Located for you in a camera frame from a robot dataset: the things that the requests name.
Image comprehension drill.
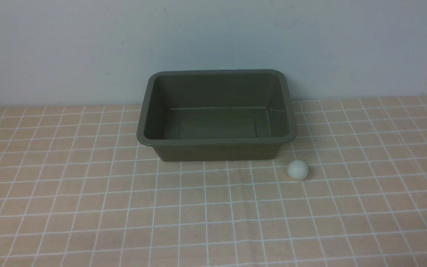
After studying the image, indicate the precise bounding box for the orange checkered tablecloth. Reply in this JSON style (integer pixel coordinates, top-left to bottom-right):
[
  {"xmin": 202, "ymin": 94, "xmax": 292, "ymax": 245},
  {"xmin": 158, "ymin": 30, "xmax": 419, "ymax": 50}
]
[{"xmin": 0, "ymin": 96, "xmax": 427, "ymax": 267}]

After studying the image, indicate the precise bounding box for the dark green plastic bin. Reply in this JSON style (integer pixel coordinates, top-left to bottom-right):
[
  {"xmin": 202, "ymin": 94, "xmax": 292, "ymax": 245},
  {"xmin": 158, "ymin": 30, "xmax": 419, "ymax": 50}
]
[{"xmin": 136, "ymin": 69, "xmax": 298, "ymax": 162}]

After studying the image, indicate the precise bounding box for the white ping-pong ball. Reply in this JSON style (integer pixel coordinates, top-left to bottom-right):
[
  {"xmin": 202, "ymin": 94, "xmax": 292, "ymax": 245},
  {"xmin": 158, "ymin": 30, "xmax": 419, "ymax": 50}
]
[{"xmin": 287, "ymin": 159, "xmax": 309, "ymax": 181}]

